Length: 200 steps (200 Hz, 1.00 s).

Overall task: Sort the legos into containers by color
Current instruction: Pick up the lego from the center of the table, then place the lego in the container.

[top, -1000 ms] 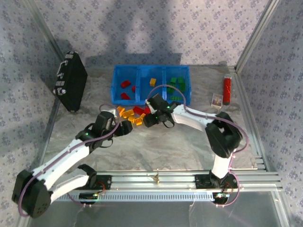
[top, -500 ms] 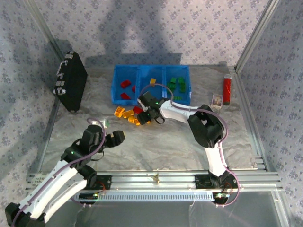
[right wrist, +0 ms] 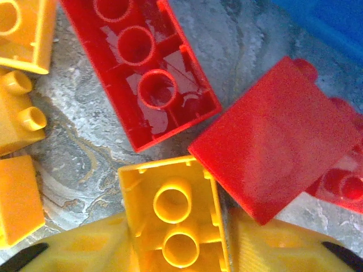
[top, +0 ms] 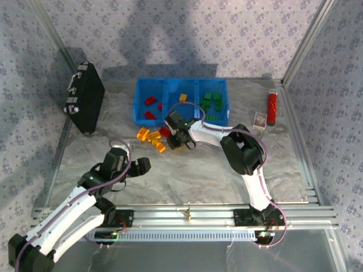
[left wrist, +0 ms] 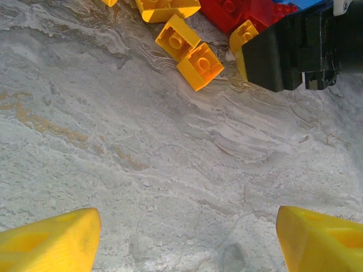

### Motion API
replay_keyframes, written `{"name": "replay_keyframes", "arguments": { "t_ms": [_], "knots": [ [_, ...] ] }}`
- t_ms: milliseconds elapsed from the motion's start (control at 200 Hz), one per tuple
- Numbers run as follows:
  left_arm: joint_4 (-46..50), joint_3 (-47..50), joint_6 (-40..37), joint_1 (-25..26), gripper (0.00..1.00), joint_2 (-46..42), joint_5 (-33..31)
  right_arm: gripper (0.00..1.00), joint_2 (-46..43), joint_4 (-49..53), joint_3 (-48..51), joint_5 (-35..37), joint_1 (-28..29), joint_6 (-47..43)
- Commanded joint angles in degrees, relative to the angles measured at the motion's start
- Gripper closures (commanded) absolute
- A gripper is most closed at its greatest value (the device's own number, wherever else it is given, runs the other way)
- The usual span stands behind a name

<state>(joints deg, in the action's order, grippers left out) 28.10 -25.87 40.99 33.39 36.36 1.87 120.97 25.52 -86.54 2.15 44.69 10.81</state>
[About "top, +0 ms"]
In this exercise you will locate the white printed label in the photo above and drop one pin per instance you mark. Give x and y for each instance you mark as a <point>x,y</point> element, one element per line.
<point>44,213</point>

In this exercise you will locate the aluminium side rail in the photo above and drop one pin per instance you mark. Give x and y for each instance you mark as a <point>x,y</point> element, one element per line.
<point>56,158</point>
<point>297,133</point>

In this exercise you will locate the aluminium frame post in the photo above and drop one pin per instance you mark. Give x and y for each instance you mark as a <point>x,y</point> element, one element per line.
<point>309,37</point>
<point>54,34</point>

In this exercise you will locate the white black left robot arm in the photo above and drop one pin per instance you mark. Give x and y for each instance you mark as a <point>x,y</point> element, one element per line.
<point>71,204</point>

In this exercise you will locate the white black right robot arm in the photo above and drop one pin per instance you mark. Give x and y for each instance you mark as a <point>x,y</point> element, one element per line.
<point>255,184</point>

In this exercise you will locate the black hard case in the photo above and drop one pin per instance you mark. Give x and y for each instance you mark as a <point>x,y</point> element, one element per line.
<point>88,96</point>

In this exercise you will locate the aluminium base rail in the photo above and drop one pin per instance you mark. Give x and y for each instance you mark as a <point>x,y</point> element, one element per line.
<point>184,219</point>

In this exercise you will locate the red lego brick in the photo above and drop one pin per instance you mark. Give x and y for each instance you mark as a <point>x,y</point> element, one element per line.
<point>160,106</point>
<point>165,131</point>
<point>150,114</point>
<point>151,100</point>

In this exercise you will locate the tan tape scrap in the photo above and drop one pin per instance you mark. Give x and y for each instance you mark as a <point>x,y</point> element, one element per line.
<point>185,213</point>

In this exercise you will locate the yellow lego brick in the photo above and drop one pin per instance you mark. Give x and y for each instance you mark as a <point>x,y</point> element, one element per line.
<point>183,97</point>

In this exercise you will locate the long green lego brick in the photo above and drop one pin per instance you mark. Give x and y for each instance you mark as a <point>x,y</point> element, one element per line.
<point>212,117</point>

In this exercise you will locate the blue three-compartment plastic bin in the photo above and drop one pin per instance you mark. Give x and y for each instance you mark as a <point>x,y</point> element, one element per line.
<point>184,88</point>

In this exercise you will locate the red glitter tube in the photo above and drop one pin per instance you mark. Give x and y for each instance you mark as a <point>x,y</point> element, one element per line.
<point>272,107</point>

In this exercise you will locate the small card box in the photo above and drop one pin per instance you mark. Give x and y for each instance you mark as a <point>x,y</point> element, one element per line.
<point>261,119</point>

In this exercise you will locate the black controller board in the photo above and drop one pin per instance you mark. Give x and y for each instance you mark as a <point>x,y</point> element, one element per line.
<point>105,235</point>
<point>265,235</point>

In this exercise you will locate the grey metal sheet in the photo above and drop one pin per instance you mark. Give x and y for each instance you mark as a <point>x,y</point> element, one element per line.
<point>184,256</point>

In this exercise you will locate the small orange lego brick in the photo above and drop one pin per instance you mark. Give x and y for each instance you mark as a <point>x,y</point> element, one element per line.
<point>156,142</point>
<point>161,148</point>

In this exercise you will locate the floral patterned backdrop cloth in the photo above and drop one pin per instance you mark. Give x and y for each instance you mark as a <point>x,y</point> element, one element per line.
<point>198,28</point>

